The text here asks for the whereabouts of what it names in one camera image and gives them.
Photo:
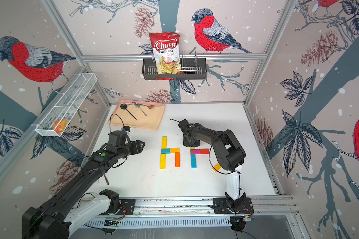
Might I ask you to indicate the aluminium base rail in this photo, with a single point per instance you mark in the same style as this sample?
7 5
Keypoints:
175 212

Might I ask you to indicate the white wire shelf basket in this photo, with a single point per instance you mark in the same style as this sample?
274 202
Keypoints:
68 103

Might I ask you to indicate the wooden handled spoon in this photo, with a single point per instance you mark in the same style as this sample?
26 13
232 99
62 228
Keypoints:
148 106

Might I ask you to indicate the amber long block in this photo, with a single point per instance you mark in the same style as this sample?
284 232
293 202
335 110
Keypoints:
216 167

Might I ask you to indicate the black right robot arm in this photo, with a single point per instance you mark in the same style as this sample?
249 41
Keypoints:
229 154

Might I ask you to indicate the orange item in white basket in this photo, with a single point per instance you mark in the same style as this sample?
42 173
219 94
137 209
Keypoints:
59 126

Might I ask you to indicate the magenta block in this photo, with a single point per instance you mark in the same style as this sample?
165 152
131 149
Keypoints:
195 151

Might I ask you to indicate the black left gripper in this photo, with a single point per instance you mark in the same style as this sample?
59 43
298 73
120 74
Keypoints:
137 146

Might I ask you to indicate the small amber block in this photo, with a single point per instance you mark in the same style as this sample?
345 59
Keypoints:
174 150

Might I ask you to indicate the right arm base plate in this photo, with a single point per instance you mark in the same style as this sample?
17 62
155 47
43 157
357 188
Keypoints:
228 206

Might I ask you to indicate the orange block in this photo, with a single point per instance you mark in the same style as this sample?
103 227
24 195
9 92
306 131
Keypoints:
177 159

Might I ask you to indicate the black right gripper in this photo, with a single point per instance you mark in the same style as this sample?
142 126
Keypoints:
195 144

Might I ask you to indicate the black wire basket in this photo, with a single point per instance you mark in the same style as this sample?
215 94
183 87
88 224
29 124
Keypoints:
185 68

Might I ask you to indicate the small teal block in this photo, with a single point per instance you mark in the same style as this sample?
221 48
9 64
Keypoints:
166 151

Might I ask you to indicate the teal long block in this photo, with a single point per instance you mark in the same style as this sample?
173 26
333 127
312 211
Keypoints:
193 161

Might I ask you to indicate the silver fork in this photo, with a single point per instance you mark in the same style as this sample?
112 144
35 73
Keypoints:
139 107

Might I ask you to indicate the black ladle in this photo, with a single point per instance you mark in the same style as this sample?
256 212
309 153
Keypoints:
125 107

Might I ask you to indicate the beige folded cloth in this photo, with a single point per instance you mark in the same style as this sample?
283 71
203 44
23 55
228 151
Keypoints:
151 122

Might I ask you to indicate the red cassava chips bag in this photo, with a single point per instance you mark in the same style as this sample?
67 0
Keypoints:
165 48

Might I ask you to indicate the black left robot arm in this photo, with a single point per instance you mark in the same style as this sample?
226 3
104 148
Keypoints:
57 218

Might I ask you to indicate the red block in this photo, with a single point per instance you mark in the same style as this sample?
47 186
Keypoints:
204 151

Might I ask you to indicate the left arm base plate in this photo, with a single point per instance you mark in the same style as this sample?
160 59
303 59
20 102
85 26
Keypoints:
124 206

